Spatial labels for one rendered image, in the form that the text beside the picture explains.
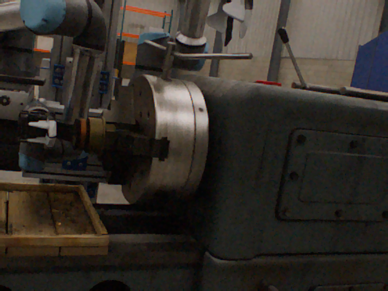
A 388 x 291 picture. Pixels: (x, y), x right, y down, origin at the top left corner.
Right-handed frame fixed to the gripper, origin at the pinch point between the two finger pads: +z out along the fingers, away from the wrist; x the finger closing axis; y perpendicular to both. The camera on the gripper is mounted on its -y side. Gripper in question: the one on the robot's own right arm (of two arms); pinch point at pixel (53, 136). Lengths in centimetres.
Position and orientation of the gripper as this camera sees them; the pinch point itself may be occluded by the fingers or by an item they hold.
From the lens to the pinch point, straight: 96.2
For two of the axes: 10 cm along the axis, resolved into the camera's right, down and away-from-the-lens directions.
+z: 3.2, 2.0, -9.3
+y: -9.4, -0.8, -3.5
